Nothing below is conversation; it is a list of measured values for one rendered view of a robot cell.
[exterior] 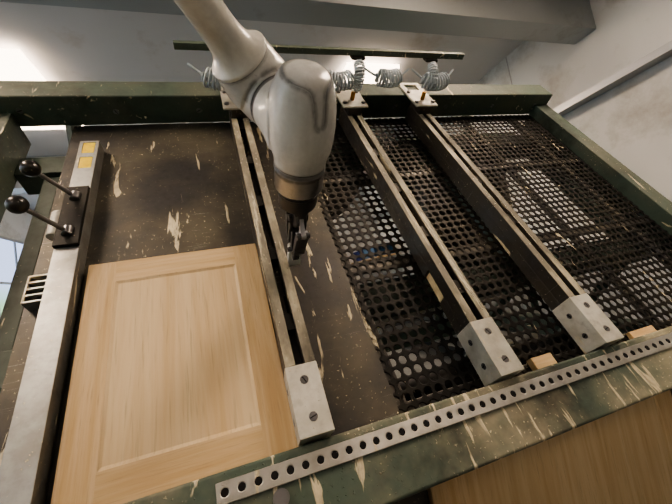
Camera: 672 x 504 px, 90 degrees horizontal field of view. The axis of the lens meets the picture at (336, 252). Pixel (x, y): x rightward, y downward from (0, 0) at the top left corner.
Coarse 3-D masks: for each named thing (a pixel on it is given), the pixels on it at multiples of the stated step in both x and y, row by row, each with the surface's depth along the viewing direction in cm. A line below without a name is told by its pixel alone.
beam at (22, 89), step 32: (0, 96) 97; (32, 96) 100; (64, 96) 102; (96, 96) 105; (128, 96) 107; (160, 96) 110; (192, 96) 113; (384, 96) 135; (448, 96) 144; (480, 96) 149; (512, 96) 154; (544, 96) 160
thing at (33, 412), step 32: (96, 160) 95; (96, 192) 92; (64, 256) 74; (64, 288) 69; (64, 320) 65; (32, 352) 61; (64, 352) 63; (32, 384) 58; (64, 384) 62; (32, 416) 55; (32, 448) 52; (0, 480) 49; (32, 480) 50
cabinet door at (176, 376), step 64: (192, 256) 82; (256, 256) 84; (128, 320) 70; (192, 320) 72; (256, 320) 73; (128, 384) 62; (192, 384) 64; (256, 384) 65; (64, 448) 54; (128, 448) 56; (192, 448) 57; (256, 448) 58
